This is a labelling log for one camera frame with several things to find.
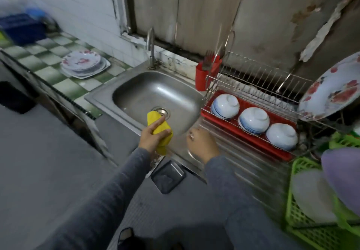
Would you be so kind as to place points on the green dish soap bottle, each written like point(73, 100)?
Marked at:
point(356, 128)

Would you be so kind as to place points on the stainless steel sink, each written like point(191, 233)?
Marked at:
point(146, 92)

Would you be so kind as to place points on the person's right forearm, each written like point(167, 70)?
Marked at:
point(247, 207)

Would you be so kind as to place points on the blue plastic box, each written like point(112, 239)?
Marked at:
point(22, 29)

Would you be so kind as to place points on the white hanging cloth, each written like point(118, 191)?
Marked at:
point(323, 31)

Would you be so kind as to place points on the person's black shoe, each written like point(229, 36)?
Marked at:
point(125, 237)

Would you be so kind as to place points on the green plastic shelf rack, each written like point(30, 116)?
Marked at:
point(304, 233)

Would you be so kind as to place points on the metal faucet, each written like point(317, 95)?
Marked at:
point(151, 47)

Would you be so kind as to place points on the metal fork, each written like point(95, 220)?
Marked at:
point(208, 60)
point(228, 42)

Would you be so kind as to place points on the dark square container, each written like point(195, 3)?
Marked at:
point(167, 177)

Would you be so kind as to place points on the purple plastic bowl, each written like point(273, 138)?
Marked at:
point(343, 177)

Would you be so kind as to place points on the red plastic cup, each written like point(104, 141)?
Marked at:
point(203, 78)

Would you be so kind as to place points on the person's left hand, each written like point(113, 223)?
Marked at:
point(152, 140)

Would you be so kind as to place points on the clear plastic bag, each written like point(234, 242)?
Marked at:
point(11, 2)

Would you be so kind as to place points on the person's right hand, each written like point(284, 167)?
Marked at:
point(202, 145)

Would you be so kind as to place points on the cream plastic bowl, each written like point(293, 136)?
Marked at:
point(312, 193)

